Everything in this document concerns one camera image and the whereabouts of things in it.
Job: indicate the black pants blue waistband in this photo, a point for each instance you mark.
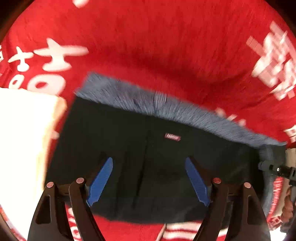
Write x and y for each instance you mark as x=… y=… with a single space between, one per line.
x=149 y=135

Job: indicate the white folded cloth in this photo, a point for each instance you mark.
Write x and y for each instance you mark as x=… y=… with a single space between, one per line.
x=28 y=121

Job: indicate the person's right hand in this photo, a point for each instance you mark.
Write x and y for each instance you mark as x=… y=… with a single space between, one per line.
x=287 y=211

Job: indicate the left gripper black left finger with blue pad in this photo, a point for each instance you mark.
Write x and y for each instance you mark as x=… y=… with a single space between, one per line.
x=50 y=220

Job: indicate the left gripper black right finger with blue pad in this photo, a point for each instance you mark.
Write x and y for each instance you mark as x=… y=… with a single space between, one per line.
x=246 y=217

